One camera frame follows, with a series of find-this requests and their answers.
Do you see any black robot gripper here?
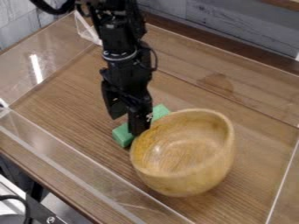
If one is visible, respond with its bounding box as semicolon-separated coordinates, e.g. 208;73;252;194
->
98;47;157;136

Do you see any green rectangular block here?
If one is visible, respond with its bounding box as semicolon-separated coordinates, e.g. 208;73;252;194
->
112;104;170;148

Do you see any light wooden bowl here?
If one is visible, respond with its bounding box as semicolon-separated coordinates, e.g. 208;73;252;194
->
129;108;236;197

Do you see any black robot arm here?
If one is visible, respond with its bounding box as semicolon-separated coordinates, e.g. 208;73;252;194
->
29;0;157;136

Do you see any clear acrylic tray wall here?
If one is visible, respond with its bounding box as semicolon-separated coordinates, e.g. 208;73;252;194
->
0;16;299;224

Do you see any clear acrylic corner bracket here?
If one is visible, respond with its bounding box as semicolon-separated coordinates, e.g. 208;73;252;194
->
73;11;102;46

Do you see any black cable lower left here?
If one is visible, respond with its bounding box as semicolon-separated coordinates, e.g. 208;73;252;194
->
0;193;36;224

